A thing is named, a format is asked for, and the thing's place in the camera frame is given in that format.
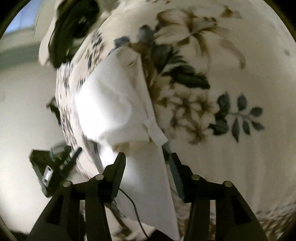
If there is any white garment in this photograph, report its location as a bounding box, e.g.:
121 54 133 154
75 47 180 240

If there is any floral bed sheet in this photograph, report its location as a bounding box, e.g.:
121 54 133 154
56 1 295 240

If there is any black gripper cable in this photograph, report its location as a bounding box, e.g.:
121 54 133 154
118 188 151 239

